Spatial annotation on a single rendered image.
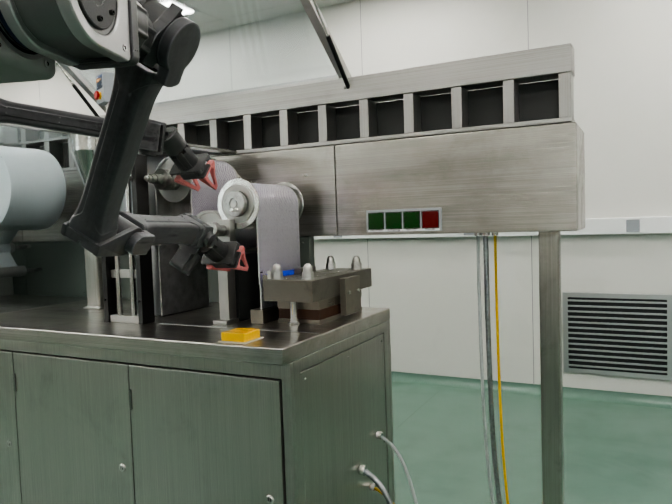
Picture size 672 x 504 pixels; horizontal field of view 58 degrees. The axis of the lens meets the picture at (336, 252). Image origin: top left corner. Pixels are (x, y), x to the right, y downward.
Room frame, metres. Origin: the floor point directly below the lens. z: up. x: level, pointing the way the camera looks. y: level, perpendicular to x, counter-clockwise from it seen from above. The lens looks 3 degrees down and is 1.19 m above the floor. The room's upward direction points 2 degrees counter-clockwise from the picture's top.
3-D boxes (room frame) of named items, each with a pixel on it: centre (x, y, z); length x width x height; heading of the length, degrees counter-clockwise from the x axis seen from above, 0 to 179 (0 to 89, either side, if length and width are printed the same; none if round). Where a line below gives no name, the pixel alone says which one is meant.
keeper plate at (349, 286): (1.82, -0.04, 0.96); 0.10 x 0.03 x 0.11; 153
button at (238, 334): (1.50, 0.25, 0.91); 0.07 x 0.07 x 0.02; 63
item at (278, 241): (1.86, 0.17, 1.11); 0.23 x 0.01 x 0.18; 153
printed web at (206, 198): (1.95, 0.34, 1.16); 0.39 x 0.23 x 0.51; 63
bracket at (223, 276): (1.76, 0.33, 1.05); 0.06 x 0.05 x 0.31; 153
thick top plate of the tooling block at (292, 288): (1.85, 0.05, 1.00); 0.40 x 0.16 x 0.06; 153
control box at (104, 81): (2.06, 0.76, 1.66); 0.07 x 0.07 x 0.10; 40
